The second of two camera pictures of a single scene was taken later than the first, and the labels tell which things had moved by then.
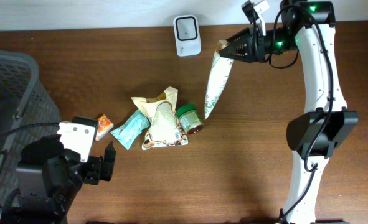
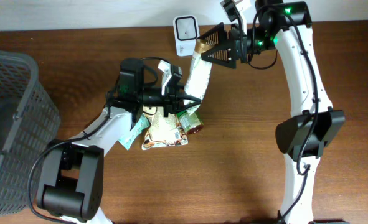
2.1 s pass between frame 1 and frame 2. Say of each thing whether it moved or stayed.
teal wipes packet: stayed
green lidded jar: stayed
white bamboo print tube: moved
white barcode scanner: stayed
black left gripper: moved
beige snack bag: stayed
